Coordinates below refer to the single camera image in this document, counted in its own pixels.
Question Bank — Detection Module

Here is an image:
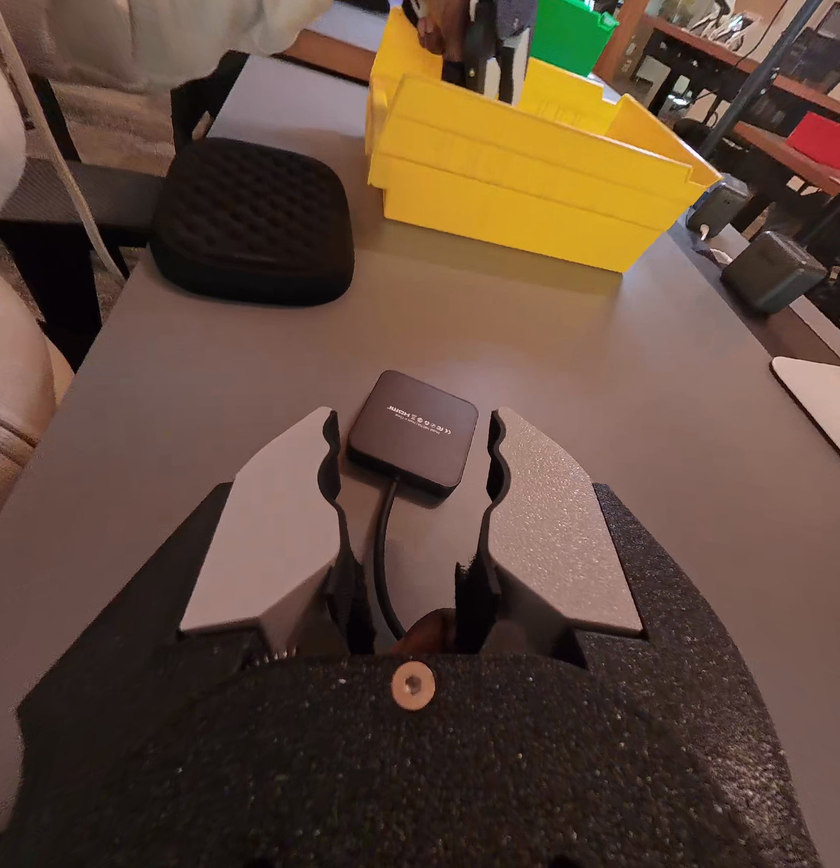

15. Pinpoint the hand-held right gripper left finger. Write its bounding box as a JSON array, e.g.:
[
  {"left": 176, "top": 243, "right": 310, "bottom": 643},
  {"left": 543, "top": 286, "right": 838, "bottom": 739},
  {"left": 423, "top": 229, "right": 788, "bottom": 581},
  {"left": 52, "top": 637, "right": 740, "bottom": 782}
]
[{"left": 179, "top": 406, "right": 378, "bottom": 657}]

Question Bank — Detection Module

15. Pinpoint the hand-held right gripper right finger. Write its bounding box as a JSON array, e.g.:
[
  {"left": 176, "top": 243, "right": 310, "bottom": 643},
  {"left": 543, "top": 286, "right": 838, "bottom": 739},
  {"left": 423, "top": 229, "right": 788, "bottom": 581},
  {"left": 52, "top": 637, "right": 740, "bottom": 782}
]
[{"left": 454, "top": 406, "right": 644, "bottom": 655}]

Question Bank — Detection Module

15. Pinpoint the yellow plastic bin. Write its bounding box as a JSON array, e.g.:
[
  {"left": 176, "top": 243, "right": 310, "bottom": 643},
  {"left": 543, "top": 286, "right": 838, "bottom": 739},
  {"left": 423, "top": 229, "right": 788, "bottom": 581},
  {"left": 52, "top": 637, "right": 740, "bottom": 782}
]
[{"left": 366, "top": 7, "right": 723, "bottom": 274}]

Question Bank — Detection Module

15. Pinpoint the black square hub with cable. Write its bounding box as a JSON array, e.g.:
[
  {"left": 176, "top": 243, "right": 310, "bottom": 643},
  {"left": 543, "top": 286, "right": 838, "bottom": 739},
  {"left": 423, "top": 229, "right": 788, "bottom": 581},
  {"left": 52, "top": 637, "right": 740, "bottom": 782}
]
[{"left": 347, "top": 369, "right": 479, "bottom": 642}]

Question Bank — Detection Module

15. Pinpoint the person's left forearm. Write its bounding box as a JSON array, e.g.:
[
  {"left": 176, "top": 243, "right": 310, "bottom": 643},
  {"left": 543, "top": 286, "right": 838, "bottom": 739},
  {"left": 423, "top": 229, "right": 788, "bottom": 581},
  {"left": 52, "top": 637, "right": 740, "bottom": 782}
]
[{"left": 47, "top": 0, "right": 336, "bottom": 92}]

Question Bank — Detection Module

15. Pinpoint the grey desk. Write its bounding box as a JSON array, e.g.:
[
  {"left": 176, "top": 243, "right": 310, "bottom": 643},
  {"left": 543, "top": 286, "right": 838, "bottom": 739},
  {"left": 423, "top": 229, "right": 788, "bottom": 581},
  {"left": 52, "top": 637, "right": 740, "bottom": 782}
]
[
  {"left": 281, "top": 0, "right": 394, "bottom": 85},
  {"left": 0, "top": 54, "right": 840, "bottom": 868}
]

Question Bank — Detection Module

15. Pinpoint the wooden office desk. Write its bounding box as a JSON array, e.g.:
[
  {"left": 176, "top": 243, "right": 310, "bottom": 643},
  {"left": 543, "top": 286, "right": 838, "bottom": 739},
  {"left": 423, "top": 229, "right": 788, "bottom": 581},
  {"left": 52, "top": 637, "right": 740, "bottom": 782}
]
[
  {"left": 640, "top": 14, "right": 840, "bottom": 126},
  {"left": 728, "top": 121, "right": 840, "bottom": 235}
]

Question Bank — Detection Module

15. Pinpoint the person's left hand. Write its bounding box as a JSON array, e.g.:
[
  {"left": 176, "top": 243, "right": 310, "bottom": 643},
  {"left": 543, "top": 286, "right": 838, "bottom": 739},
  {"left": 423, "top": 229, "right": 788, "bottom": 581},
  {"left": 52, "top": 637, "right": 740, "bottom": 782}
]
[{"left": 412, "top": 0, "right": 476, "bottom": 63}]

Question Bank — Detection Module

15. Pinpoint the person's right hand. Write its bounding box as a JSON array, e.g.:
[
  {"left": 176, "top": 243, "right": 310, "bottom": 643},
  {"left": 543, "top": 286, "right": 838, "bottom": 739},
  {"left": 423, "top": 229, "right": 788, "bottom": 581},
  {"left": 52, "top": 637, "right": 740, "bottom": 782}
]
[{"left": 386, "top": 607, "right": 459, "bottom": 657}]

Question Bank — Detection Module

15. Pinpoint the green plastic bin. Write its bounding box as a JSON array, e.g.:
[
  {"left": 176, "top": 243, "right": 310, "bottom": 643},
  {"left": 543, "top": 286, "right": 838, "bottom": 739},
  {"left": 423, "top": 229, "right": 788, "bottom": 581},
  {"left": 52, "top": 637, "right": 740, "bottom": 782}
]
[{"left": 530, "top": 0, "right": 620, "bottom": 77}]

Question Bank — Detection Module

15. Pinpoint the black light tripod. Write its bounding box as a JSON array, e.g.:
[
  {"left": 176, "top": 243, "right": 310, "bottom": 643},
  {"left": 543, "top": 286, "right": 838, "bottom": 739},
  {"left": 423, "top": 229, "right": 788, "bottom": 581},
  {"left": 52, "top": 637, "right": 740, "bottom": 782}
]
[{"left": 698, "top": 0, "right": 825, "bottom": 160}]

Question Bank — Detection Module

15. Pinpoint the small grey cube device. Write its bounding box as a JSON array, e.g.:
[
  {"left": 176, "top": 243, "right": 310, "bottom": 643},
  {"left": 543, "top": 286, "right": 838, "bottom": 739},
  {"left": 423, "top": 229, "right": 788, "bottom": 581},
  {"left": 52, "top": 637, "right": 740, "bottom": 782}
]
[{"left": 685, "top": 179, "right": 751, "bottom": 240}]

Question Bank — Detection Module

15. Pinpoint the black wrist rest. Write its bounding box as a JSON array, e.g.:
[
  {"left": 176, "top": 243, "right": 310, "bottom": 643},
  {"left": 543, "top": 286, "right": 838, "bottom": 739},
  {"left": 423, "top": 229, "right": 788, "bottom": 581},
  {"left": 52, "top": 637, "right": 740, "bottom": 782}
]
[{"left": 150, "top": 137, "right": 355, "bottom": 307}]

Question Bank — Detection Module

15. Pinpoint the black board on stand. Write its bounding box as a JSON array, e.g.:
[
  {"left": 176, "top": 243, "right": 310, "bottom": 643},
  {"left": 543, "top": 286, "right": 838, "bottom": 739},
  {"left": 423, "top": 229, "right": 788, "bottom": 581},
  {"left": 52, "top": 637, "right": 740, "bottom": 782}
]
[{"left": 771, "top": 356, "right": 840, "bottom": 469}]

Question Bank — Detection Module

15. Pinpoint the person's white hoodie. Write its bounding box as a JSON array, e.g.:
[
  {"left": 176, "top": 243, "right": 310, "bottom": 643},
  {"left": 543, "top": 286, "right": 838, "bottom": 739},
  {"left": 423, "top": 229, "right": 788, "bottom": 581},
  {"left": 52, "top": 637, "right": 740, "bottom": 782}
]
[{"left": 0, "top": 0, "right": 132, "bottom": 537}]

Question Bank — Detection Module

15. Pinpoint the red plastic bin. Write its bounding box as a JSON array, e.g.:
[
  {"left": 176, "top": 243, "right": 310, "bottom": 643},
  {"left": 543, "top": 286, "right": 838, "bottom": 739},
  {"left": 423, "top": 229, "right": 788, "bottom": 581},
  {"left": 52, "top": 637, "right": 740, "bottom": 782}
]
[{"left": 786, "top": 110, "right": 840, "bottom": 174}]

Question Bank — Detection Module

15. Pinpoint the dark grey cube device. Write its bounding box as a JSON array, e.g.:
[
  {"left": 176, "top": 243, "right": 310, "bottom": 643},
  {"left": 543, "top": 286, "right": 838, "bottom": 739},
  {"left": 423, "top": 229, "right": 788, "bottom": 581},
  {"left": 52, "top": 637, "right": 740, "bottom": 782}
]
[{"left": 721, "top": 231, "right": 829, "bottom": 314}]

